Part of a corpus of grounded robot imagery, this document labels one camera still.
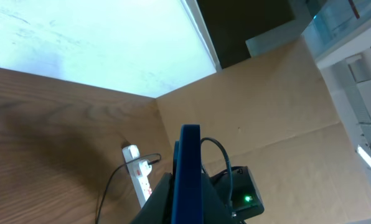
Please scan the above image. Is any blue Galaxy smartphone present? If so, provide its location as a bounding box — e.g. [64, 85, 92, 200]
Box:
[171, 124, 204, 224]

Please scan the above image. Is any white USB charger plug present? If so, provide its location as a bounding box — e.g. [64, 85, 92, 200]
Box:
[132, 159, 152, 179]

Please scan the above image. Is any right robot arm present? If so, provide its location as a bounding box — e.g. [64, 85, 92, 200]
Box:
[210, 166, 265, 223]

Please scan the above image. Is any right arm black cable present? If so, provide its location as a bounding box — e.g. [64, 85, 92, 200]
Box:
[200, 137, 236, 218]

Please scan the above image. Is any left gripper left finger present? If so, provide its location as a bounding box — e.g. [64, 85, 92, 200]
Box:
[130, 173, 174, 224]

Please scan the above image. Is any white power strip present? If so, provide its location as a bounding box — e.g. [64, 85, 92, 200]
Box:
[122, 145, 153, 208]

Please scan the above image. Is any black USB charging cable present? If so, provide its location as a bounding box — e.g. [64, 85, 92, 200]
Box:
[95, 152, 162, 224]

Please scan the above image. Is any brown cardboard side panel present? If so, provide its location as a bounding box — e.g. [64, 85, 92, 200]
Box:
[157, 39, 371, 223]

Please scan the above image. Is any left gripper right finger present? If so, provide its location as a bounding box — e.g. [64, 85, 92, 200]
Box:
[201, 174, 234, 224]

